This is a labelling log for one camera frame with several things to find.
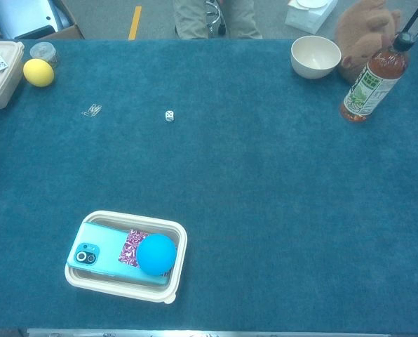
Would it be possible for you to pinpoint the white box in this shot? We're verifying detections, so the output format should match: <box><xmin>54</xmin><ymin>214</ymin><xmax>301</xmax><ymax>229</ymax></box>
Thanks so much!
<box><xmin>285</xmin><ymin>0</ymin><xmax>339</xmax><ymax>35</ymax></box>

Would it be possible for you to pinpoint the grey plastic item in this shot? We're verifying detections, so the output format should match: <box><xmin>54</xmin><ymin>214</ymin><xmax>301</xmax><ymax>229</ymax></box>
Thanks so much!
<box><xmin>0</xmin><ymin>0</ymin><xmax>75</xmax><ymax>39</ymax></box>

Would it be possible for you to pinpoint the clear plastic jar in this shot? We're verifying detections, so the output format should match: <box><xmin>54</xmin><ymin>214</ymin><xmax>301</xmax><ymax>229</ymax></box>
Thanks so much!
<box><xmin>29</xmin><ymin>41</ymin><xmax>60</xmax><ymax>70</ymax></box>

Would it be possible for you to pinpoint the beige open food tray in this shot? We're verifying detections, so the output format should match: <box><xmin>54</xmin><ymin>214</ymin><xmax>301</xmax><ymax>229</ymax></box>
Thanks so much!
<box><xmin>64</xmin><ymin>210</ymin><xmax>189</xmax><ymax>305</ymax></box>

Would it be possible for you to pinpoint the cardboard box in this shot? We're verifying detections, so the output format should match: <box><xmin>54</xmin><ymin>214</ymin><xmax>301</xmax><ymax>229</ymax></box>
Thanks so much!
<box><xmin>0</xmin><ymin>0</ymin><xmax>86</xmax><ymax>41</ymax></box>

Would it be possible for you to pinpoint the black pole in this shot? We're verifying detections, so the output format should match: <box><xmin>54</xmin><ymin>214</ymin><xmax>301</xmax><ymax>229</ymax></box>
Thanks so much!
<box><xmin>401</xmin><ymin>0</ymin><xmax>418</xmax><ymax>36</ymax></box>

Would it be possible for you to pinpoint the white round plate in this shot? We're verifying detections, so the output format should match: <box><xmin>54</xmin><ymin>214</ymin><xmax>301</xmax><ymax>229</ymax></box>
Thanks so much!
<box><xmin>296</xmin><ymin>0</ymin><xmax>330</xmax><ymax>9</ymax></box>

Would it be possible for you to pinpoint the yellow ball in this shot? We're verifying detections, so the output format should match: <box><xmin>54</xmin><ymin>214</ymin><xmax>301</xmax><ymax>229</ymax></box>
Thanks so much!
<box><xmin>22</xmin><ymin>58</ymin><xmax>55</xmax><ymax>88</ymax></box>

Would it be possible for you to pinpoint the person in khaki trousers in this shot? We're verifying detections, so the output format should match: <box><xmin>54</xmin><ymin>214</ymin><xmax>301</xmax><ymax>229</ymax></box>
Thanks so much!
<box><xmin>173</xmin><ymin>0</ymin><xmax>263</xmax><ymax>40</ymax></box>

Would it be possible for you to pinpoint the blue ball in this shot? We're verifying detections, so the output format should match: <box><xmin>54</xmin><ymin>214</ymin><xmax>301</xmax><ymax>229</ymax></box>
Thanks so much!
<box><xmin>136</xmin><ymin>234</ymin><xmax>178</xmax><ymax>277</ymax></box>

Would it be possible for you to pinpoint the teal felt table cloth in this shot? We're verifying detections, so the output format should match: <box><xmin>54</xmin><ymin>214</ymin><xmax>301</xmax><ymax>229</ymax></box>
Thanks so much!
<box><xmin>0</xmin><ymin>38</ymin><xmax>418</xmax><ymax>334</ymax></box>

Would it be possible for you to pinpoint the beige lidded food container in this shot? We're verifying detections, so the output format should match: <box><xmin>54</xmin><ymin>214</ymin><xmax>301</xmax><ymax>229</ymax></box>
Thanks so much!
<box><xmin>0</xmin><ymin>41</ymin><xmax>25</xmax><ymax>110</ymax></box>

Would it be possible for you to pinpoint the brown plush toy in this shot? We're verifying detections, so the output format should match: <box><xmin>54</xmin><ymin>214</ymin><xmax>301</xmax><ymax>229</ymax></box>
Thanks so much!
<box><xmin>335</xmin><ymin>0</ymin><xmax>403</xmax><ymax>85</ymax></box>

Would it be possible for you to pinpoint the aluminium frame rail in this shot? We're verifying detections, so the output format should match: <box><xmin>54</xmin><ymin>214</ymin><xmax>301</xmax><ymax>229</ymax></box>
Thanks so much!
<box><xmin>26</xmin><ymin>328</ymin><xmax>392</xmax><ymax>337</ymax></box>

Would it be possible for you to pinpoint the tea bottle with green label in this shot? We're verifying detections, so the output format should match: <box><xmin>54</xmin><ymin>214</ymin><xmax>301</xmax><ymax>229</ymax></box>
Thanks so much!
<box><xmin>339</xmin><ymin>32</ymin><xmax>417</xmax><ymax>123</ymax></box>

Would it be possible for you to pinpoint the teal smartphone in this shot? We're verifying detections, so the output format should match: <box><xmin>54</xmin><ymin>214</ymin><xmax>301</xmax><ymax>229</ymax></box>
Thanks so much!
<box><xmin>67</xmin><ymin>222</ymin><xmax>175</xmax><ymax>286</ymax></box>

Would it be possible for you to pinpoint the white bowl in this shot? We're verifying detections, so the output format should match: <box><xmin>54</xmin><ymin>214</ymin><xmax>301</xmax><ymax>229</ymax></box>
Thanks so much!
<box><xmin>290</xmin><ymin>35</ymin><xmax>342</xmax><ymax>80</ymax></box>

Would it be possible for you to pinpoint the chrome stool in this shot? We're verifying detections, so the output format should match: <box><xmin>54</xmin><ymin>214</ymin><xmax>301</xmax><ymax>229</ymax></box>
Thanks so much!
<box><xmin>205</xmin><ymin>0</ymin><xmax>227</xmax><ymax>36</ymax></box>

